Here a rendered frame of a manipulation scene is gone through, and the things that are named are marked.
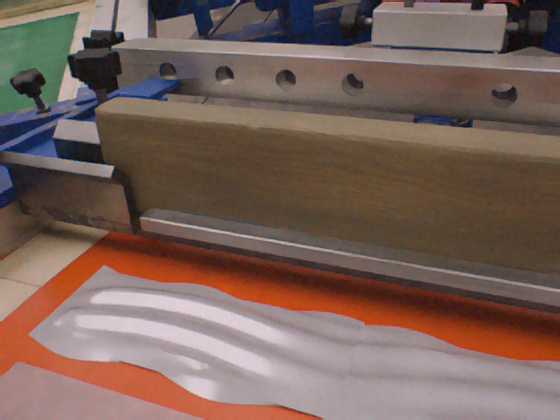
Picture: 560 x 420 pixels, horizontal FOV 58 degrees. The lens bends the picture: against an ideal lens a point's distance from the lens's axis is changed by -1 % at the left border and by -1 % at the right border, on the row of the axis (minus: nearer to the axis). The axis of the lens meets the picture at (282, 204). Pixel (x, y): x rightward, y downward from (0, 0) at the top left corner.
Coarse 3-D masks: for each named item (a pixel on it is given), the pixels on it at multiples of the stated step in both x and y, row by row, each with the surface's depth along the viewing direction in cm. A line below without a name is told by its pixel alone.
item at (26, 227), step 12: (12, 204) 35; (0, 216) 35; (12, 216) 36; (24, 216) 37; (0, 228) 35; (12, 228) 36; (24, 228) 37; (36, 228) 38; (0, 240) 35; (12, 240) 36; (24, 240) 37; (0, 252) 35
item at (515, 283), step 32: (160, 224) 32; (192, 224) 31; (224, 224) 31; (288, 256) 29; (320, 256) 28; (352, 256) 28; (384, 256) 27; (416, 256) 27; (480, 288) 26; (512, 288) 25; (544, 288) 25
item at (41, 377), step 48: (144, 240) 37; (48, 288) 32; (240, 288) 32; (288, 288) 32; (336, 288) 31; (0, 336) 29; (0, 384) 25; (48, 384) 25; (96, 384) 25; (144, 384) 25
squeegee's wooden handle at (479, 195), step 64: (128, 128) 30; (192, 128) 29; (256, 128) 28; (320, 128) 27; (384, 128) 26; (448, 128) 26; (192, 192) 31; (256, 192) 29; (320, 192) 28; (384, 192) 27; (448, 192) 25; (512, 192) 24; (448, 256) 27; (512, 256) 26
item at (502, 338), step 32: (384, 288) 31; (416, 288) 31; (384, 320) 29; (416, 320) 29; (448, 320) 29; (480, 320) 28; (512, 320) 28; (544, 320) 28; (480, 352) 26; (512, 352) 26; (544, 352) 26
